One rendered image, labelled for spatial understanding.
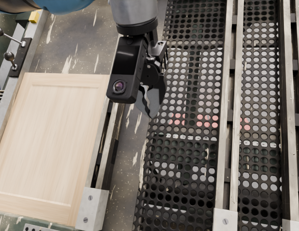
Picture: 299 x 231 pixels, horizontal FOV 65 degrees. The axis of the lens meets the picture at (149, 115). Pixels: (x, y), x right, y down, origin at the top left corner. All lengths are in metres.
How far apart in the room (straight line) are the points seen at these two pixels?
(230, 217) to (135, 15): 0.57
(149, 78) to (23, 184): 0.72
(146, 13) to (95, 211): 0.60
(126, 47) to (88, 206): 0.55
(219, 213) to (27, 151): 0.73
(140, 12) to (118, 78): 0.10
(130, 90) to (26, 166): 0.73
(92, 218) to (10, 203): 0.36
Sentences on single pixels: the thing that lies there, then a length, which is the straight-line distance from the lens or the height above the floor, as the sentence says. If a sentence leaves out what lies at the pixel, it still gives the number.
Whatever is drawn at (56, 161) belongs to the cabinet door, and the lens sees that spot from 0.96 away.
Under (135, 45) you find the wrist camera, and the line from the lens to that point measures 0.40.
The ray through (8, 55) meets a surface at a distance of 1.10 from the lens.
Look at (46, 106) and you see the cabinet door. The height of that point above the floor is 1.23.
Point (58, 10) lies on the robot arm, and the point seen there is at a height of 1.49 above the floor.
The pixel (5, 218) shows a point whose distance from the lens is 1.01.
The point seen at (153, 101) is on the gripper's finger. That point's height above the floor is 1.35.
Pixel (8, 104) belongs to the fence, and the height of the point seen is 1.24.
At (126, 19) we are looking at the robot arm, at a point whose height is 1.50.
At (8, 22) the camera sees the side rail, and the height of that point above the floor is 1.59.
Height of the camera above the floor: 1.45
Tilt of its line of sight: 15 degrees down
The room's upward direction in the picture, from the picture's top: straight up
